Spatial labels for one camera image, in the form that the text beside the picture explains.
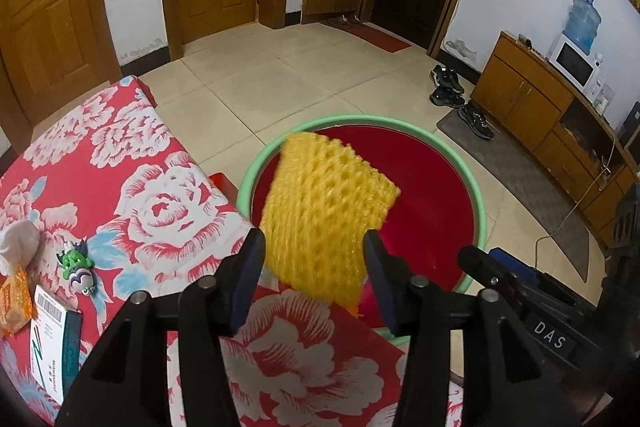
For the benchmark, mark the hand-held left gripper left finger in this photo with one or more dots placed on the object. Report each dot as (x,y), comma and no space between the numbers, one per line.
(247,277)

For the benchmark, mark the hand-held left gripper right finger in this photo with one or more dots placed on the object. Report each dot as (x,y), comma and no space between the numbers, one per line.
(380,277)

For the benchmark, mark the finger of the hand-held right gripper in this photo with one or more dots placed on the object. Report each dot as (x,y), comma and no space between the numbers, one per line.
(515,267)
(492,279)

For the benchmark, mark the yellow foam fruit net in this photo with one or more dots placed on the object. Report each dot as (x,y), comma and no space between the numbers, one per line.
(325,217)

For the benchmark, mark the red basin with green rim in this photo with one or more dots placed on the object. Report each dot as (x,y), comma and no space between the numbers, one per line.
(430,207)

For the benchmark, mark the grey floor mat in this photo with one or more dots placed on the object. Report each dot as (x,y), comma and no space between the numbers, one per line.
(520,187)

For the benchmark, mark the red floral tablecloth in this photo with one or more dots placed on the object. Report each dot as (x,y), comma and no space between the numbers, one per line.
(150,157)

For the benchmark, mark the wooden sideboard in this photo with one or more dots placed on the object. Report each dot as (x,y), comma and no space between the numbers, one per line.
(525,97)

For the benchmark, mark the green toy figure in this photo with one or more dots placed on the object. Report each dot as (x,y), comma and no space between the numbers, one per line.
(75,262)

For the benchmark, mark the white teal medicine box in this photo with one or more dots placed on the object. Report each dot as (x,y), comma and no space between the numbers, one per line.
(47,342)

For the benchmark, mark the white microwave oven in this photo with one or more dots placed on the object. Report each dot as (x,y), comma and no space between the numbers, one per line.
(572,62)

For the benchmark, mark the white crumpled tissue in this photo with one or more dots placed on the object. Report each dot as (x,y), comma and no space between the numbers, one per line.
(20,242)

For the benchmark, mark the orange snack packet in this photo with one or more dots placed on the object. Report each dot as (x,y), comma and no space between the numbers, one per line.
(14,302)

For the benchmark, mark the red doormat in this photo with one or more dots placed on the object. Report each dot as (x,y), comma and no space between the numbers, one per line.
(382,38)

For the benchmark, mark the blue water jug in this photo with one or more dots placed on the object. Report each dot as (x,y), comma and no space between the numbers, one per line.
(582,24)

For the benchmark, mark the brown slippers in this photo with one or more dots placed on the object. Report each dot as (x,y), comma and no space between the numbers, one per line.
(345,21)

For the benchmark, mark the brown wooden panel door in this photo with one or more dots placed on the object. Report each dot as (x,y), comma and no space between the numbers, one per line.
(45,7)

